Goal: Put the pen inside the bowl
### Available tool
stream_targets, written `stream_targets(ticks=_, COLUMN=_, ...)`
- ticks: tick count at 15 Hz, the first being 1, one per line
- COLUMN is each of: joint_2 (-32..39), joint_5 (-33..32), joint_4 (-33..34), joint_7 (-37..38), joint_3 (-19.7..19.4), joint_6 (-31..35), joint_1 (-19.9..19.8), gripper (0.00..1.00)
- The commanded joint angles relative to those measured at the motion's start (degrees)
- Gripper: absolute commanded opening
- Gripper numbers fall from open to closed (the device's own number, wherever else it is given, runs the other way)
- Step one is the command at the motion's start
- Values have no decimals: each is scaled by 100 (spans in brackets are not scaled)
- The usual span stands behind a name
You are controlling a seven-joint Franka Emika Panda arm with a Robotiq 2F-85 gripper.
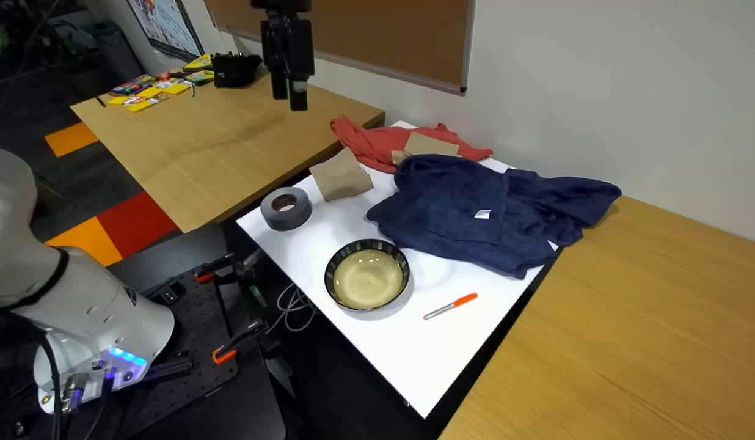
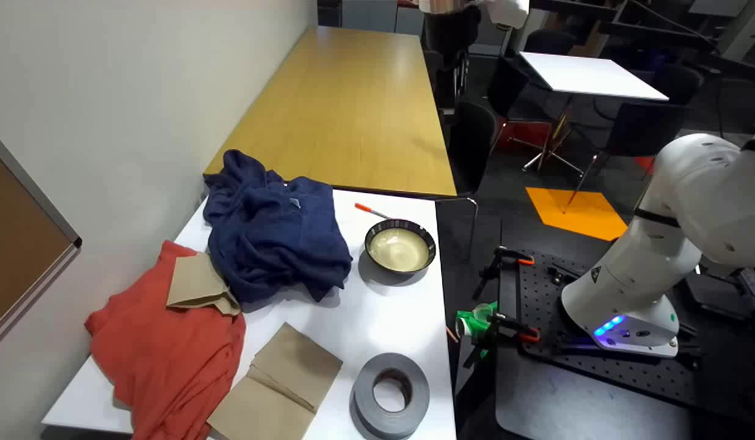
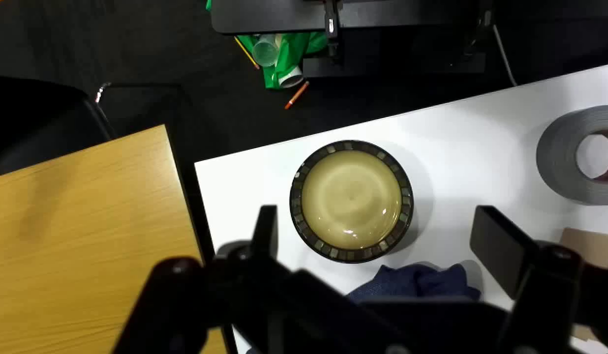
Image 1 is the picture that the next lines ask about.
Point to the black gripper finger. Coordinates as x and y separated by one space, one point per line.
300 95
280 86

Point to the orange and grey pen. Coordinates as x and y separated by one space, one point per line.
451 306

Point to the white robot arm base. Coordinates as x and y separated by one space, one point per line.
94 326

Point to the black rimmed yellow bowl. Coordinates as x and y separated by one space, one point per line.
368 276

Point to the black box on table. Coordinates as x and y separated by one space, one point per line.
235 69

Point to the red cloth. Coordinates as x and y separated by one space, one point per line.
385 148

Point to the tan folded cloth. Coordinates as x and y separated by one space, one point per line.
340 178

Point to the grey tape roll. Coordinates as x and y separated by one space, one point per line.
287 208

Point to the white whiteboard easel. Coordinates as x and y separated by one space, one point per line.
166 27

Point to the cork notice board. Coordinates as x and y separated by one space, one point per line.
413 40

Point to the yellow and coloured blocks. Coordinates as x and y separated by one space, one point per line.
149 91

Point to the navy blue cloth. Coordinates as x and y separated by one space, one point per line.
501 222

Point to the orange handled clamp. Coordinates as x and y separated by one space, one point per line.
229 350

